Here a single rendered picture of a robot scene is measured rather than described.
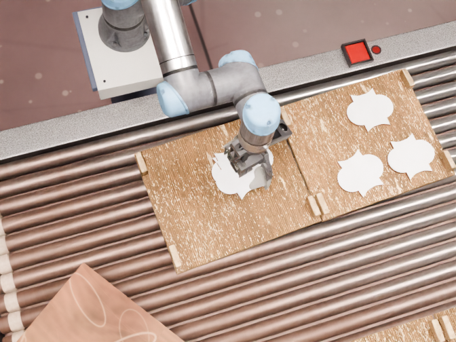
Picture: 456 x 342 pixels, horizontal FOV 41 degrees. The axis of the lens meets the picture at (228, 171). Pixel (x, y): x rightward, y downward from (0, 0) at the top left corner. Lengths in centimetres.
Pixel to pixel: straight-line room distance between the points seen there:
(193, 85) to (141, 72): 56
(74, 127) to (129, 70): 23
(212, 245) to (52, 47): 161
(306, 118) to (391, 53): 36
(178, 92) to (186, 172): 46
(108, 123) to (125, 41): 24
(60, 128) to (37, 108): 107
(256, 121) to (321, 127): 56
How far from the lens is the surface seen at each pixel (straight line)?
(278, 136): 144
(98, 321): 149
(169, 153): 168
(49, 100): 284
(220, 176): 162
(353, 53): 190
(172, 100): 125
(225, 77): 127
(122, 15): 171
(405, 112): 185
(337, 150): 174
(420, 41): 201
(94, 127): 175
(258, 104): 124
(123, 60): 182
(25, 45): 300
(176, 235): 162
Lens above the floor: 251
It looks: 70 degrees down
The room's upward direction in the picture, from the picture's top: 13 degrees clockwise
